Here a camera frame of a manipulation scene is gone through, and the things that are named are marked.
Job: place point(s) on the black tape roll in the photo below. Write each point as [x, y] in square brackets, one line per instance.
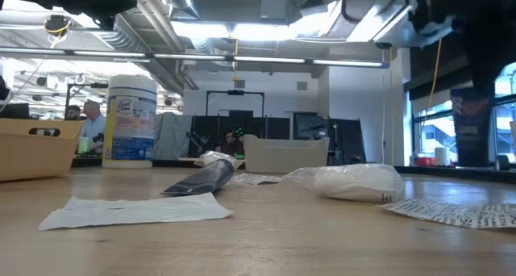
[502, 163]

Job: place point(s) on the white paper towel roll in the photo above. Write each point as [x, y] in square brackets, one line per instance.
[442, 157]

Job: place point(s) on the black monitor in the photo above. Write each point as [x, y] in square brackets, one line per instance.
[14, 111]
[310, 126]

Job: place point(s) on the silver air duct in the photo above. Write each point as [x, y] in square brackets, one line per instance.
[375, 22]

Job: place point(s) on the white disinfecting wipes canister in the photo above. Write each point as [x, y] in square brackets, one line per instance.
[129, 126]

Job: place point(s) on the dark blue DSC sachet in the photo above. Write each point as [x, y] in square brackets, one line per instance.
[471, 126]

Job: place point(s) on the black curtain panel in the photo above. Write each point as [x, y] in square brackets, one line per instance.
[348, 140]

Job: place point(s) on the grey fabric cover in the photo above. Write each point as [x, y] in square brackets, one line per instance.
[171, 136]

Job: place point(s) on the clear bag of cotton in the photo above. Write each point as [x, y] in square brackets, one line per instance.
[215, 157]
[350, 183]

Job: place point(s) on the black partition panel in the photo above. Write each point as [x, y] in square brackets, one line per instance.
[258, 126]

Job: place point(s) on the person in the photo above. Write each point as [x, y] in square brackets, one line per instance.
[73, 112]
[230, 140]
[93, 126]

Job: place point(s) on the yellow plastic bin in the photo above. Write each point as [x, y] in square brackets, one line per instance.
[36, 159]

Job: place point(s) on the grey plastic bin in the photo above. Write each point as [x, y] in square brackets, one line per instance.
[286, 157]

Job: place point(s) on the plain white packet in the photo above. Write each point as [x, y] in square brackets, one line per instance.
[133, 211]

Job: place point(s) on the red box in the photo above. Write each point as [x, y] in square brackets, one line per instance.
[425, 161]

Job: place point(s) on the silver printed foil packet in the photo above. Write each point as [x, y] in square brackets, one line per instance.
[258, 179]
[451, 214]

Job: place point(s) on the black camera gantry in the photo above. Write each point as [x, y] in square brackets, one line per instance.
[235, 92]

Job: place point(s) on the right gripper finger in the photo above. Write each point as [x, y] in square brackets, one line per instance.
[485, 66]

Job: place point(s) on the black ceiling sensor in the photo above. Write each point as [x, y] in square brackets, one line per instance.
[56, 24]

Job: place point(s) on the grey ceiling box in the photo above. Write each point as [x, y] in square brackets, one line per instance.
[274, 7]

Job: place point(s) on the black aluminium table frame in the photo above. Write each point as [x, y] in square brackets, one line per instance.
[443, 174]

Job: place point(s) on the grey wall speaker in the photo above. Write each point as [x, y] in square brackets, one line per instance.
[302, 85]
[239, 84]

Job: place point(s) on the long LED light bar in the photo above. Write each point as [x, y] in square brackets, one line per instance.
[266, 59]

